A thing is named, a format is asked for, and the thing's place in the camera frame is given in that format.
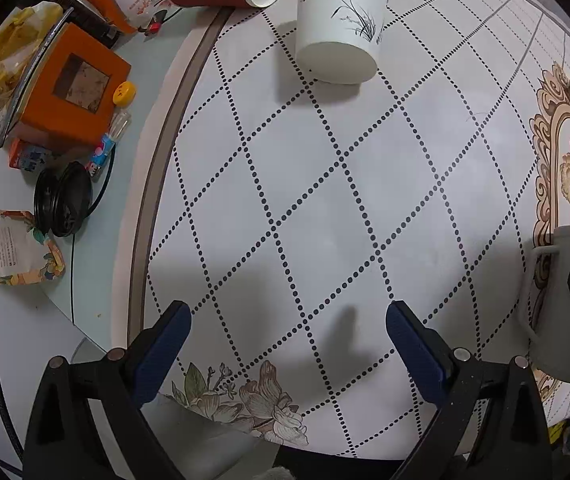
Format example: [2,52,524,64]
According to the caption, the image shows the printed snack packet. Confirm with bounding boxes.
[0,210,65,286]

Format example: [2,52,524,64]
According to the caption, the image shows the patterned white table mat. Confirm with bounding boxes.
[142,0,570,460]

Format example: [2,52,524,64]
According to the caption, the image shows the white printed paper cup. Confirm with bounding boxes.
[295,0,388,84]

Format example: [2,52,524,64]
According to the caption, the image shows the yellow plastic bag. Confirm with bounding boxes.
[0,1,63,127]

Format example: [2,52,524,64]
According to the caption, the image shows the grey ceramic mug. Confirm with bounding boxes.
[517,226,570,383]

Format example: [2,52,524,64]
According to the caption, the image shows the black headphones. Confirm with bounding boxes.
[34,151,115,237]

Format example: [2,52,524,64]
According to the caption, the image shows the yellow bottle cap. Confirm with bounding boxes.
[112,80,136,108]

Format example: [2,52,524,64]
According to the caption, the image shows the orange gift box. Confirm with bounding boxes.
[8,24,131,154]

